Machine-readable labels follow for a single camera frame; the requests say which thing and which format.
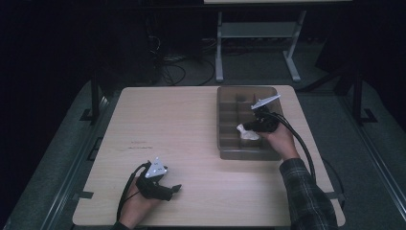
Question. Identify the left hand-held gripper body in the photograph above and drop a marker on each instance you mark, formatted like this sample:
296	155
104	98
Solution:
153	188

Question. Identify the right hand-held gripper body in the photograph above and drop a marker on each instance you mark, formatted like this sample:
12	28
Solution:
266	123

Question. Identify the white cloth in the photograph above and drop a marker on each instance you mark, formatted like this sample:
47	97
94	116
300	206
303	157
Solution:
248	134

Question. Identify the brown divided storage box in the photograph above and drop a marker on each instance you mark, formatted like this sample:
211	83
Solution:
233	123

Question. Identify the person's right hand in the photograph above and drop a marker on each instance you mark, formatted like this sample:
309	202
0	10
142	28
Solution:
282	142

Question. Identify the person's left hand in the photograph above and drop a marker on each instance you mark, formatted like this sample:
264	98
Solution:
137	207

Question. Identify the white metal stand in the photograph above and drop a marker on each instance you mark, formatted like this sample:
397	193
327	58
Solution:
255	30

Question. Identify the dark table edge bracket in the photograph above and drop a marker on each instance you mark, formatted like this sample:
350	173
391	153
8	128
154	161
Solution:
83	195
337	195

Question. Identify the metal floor rail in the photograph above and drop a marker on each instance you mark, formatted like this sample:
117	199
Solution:
73	166
376	163

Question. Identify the black upright post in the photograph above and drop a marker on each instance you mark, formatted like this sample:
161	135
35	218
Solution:
358	99
94	96

